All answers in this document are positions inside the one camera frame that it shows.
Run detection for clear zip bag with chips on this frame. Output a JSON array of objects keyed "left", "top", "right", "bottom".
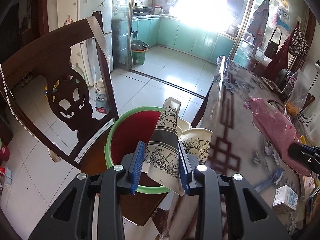
[{"left": 285, "top": 69, "right": 309, "bottom": 116}]

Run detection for floral crushed paper cup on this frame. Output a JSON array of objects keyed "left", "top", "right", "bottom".
[{"left": 142, "top": 98, "right": 212, "bottom": 196}]

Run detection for hanging blue red towel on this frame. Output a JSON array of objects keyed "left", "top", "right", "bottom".
[{"left": 247, "top": 0, "right": 270, "bottom": 56}]

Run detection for white refrigerator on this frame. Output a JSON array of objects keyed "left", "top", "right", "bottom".
[{"left": 57, "top": 0, "right": 113, "bottom": 87}]

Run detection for black shoulder bag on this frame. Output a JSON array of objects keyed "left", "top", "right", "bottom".
[{"left": 264, "top": 28, "right": 282, "bottom": 60}]

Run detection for green red trash bucket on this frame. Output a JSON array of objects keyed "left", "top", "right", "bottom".
[{"left": 105, "top": 107, "right": 163, "bottom": 194}]

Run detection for green kitchen trash bin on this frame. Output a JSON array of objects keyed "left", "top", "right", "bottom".
[{"left": 131, "top": 40, "right": 149, "bottom": 66}]

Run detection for blue white small carton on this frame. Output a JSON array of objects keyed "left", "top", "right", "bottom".
[{"left": 272, "top": 185, "right": 298, "bottom": 213}]

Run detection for pink Pocky foil bag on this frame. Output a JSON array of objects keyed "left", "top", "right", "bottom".
[{"left": 244, "top": 98, "right": 311, "bottom": 177}]

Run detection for dark patterned hanging bag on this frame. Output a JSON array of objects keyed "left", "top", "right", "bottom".
[{"left": 288, "top": 22, "right": 310, "bottom": 56}]

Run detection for teal kitchen cabinets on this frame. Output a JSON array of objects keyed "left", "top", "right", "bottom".
[{"left": 131, "top": 16, "right": 235, "bottom": 63}]

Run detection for black power cable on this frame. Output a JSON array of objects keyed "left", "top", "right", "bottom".
[{"left": 297, "top": 113, "right": 316, "bottom": 126}]

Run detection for black wok on stove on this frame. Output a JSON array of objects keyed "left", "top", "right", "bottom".
[{"left": 133, "top": 5, "right": 153, "bottom": 15}]

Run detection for carved dark wooden chair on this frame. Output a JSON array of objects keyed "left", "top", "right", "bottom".
[{"left": 0, "top": 11, "right": 168, "bottom": 227}]

